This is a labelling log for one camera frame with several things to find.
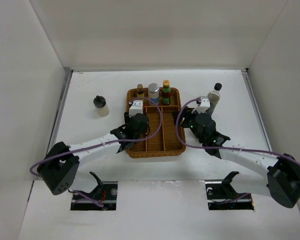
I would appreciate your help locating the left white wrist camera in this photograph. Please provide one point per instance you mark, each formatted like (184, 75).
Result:
(135, 107)

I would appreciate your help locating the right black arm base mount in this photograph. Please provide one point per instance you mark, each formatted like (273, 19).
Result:
(222, 196)

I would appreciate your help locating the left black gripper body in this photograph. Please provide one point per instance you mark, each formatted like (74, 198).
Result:
(128, 119)

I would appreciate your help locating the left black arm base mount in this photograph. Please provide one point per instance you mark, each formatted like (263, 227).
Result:
(102, 198)

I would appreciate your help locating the silver lid blue label jar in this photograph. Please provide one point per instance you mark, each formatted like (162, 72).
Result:
(154, 93)

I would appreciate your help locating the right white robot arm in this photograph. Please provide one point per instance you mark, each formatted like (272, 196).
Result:
(280, 172)

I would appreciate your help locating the cork top yellow label bottle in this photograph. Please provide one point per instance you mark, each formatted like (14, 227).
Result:
(140, 92)

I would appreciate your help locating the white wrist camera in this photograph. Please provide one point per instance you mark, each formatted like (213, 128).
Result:
(135, 107)
(203, 104)

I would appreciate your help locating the brown wicker divided basket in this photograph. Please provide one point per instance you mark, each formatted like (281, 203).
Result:
(165, 142)

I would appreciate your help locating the black lid shaker jar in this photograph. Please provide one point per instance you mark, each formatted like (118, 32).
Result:
(101, 106)

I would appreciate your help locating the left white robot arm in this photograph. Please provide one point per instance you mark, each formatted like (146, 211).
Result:
(61, 173)

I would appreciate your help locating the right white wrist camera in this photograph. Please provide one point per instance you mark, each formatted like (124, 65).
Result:
(203, 104)

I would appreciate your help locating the steel top glass grinder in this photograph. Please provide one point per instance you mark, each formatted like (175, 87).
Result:
(198, 137)

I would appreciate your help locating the black cap soy sauce bottle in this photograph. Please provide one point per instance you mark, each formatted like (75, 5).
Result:
(214, 97)

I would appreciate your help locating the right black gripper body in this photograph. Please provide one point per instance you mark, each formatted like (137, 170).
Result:
(189, 121)

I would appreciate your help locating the yellow cap green label bottle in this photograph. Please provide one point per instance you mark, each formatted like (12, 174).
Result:
(166, 92)

